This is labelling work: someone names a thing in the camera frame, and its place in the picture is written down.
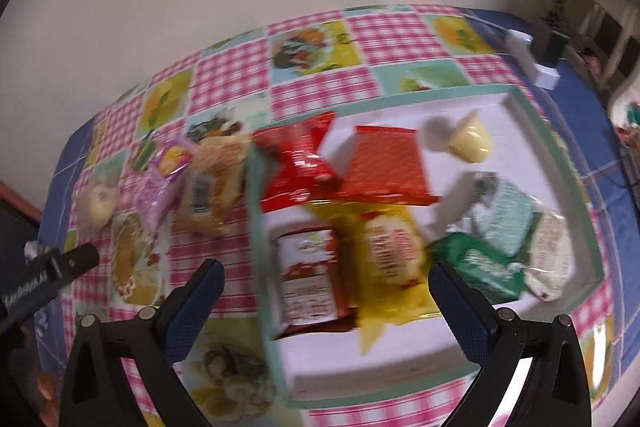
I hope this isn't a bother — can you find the small green cracker pack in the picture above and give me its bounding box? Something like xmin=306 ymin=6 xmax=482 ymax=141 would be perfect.
xmin=130 ymin=131 xmax=160 ymax=172

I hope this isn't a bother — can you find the pink checkered tablecloth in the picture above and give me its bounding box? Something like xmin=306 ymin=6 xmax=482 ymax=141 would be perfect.
xmin=62 ymin=13 xmax=613 ymax=426

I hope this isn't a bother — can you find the dark green snack pack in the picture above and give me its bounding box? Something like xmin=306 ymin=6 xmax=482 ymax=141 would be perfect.
xmin=427 ymin=232 xmax=525 ymax=305

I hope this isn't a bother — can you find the purple swiss roll pack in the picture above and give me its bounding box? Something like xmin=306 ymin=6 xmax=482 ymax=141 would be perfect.
xmin=134 ymin=136 xmax=196 ymax=234

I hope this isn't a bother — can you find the blue plaid tablecloth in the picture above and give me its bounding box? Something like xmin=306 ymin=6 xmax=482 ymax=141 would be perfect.
xmin=38 ymin=4 xmax=639 ymax=381

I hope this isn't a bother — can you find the red white label snack pack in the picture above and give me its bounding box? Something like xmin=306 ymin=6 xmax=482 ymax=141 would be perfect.
xmin=273 ymin=225 xmax=356 ymax=339

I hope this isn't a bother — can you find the white cream snack pack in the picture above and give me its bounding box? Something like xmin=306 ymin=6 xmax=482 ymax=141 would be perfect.
xmin=523 ymin=210 xmax=573 ymax=301

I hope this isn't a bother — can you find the white tray with teal rim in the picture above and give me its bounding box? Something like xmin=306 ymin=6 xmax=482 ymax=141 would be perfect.
xmin=246 ymin=83 xmax=604 ymax=409

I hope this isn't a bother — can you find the light teal barcode snack pack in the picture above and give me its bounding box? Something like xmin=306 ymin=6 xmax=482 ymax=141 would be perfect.
xmin=469 ymin=171 xmax=535 ymax=257

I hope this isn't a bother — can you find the crumpled blue white wrapper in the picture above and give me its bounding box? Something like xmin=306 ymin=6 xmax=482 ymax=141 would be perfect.
xmin=24 ymin=241 xmax=51 ymax=262

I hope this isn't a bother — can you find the beige orange-print snack pack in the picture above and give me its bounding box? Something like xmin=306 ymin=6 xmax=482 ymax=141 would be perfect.
xmin=177 ymin=134 xmax=250 ymax=236

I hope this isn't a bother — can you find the round white cake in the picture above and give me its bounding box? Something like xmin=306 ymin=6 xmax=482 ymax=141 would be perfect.
xmin=75 ymin=178 xmax=119 ymax=232

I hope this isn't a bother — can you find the black power adapter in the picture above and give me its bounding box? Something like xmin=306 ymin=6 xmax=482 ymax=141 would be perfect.
xmin=529 ymin=15 xmax=570 ymax=68

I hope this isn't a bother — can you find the yellow pudding jelly cup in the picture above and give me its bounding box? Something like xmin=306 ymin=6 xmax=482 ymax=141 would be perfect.
xmin=448 ymin=110 xmax=494 ymax=164

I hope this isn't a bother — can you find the red candy-wrap snack pack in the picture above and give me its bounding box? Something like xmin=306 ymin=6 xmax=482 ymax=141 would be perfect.
xmin=252 ymin=112 xmax=342 ymax=212

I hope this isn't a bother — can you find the person's left hand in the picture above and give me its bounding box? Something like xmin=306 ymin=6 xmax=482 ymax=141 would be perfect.
xmin=21 ymin=326 xmax=60 ymax=427

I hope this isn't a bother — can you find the orange-red patterned wafer pack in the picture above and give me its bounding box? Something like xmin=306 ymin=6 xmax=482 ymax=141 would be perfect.
xmin=336 ymin=126 xmax=440 ymax=206

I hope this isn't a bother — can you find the yellow bread snack pack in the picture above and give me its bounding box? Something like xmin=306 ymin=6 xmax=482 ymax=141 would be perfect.
xmin=306 ymin=200 xmax=439 ymax=355

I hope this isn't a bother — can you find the white power strip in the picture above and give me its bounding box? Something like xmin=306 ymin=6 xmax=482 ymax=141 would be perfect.
xmin=504 ymin=29 xmax=560 ymax=91

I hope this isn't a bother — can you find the white chair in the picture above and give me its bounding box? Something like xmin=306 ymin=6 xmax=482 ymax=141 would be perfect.
xmin=578 ymin=0 xmax=639 ymax=126

